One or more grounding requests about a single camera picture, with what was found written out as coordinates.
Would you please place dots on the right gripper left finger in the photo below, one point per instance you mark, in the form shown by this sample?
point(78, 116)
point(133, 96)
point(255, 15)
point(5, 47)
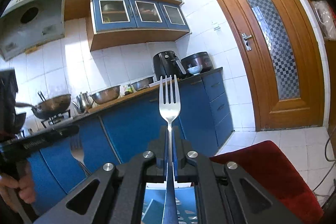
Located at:
point(115, 194)

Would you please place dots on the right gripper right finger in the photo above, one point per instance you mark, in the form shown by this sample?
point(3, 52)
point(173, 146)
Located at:
point(225, 193)

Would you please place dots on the person left hand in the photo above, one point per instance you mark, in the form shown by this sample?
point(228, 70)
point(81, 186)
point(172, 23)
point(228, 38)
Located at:
point(25, 185)

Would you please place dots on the black wok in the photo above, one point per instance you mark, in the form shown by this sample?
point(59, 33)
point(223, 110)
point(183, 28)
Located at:
point(48, 108)

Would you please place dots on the red floral table cloth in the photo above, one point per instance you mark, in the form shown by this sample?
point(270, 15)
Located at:
point(269, 166)

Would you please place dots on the steel kettle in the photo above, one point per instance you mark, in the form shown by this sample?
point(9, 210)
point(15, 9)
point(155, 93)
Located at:
point(82, 103)

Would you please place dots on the steel mixing bowl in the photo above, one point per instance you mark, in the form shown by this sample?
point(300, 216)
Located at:
point(106, 95)

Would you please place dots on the small steel bowl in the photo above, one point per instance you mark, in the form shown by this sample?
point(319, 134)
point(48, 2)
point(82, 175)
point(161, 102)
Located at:
point(143, 83)

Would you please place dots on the white bowl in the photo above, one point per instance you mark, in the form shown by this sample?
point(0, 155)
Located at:
point(196, 70)

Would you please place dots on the range hood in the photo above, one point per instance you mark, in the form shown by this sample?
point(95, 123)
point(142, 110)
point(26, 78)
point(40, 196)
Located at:
point(29, 23)

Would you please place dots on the black rice cooker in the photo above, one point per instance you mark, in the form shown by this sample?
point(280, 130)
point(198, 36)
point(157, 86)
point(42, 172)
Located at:
point(200, 58)

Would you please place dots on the black air fryer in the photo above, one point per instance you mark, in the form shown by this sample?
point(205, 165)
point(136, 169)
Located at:
point(168, 64)

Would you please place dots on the wooden door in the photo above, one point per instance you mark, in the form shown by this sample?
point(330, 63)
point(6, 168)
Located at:
point(284, 68)

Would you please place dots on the white plastic bag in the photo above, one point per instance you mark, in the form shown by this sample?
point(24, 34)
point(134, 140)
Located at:
point(325, 18)

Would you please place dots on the blue wall cabinet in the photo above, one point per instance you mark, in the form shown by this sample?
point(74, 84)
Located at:
point(123, 22)

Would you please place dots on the silver door handle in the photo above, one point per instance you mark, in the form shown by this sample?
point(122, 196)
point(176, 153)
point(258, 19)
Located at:
point(245, 39)

